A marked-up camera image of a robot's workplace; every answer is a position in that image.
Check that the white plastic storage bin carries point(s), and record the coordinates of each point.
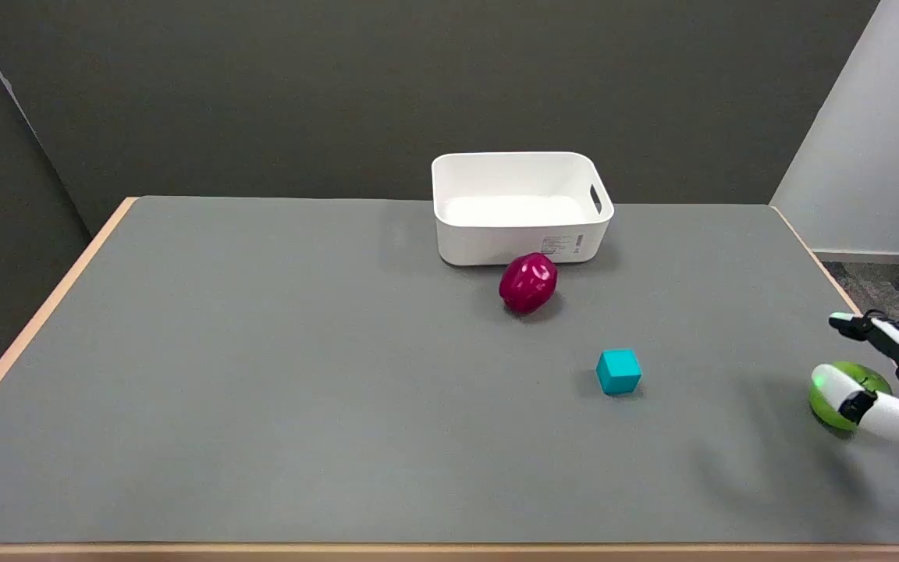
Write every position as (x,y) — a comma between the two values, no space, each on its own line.
(520,207)

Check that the grey table mat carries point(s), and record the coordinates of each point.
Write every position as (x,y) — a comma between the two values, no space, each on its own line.
(387,375)

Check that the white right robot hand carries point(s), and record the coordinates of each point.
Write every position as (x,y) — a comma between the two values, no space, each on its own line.
(898,414)

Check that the teal cube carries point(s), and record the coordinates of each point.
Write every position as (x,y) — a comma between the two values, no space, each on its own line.
(619,371)

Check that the red bell pepper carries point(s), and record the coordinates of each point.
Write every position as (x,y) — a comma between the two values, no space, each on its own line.
(528,282)

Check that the green apple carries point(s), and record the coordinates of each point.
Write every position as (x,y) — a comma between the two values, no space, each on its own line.
(855,381)

